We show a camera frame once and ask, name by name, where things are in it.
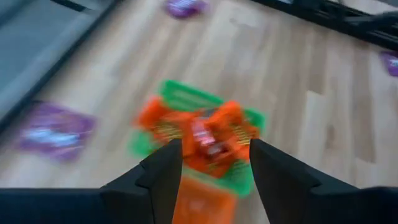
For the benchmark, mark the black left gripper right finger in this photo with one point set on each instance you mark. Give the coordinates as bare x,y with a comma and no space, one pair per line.
295,193

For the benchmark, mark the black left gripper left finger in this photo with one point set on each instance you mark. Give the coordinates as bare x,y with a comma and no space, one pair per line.
155,186

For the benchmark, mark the orange Reese's candy pack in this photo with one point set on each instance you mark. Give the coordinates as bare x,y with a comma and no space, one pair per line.
149,116
205,146
233,115

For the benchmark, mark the purple Skittles candy pack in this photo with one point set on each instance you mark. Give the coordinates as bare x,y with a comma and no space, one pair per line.
185,7
390,63
56,133

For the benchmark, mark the green plastic basket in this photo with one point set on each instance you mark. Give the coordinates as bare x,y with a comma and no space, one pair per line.
186,96

